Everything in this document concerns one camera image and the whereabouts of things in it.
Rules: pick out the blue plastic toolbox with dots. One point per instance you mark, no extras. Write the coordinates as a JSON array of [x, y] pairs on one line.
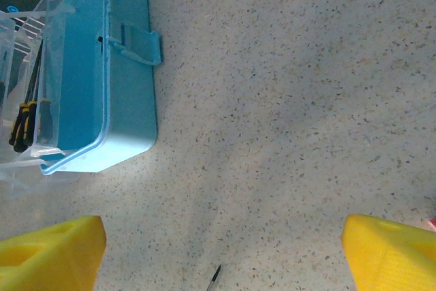
[[129, 100]]

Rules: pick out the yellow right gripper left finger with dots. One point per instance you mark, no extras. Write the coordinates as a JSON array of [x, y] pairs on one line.
[[51, 257]]

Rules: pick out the orange black precision screwdriver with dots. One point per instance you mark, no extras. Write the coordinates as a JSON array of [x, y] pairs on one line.
[[214, 275]]

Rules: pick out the clear plastic toolbox tray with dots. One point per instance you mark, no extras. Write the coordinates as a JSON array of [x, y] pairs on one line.
[[51, 66]]

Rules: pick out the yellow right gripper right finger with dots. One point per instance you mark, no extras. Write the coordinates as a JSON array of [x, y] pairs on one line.
[[391, 257]]

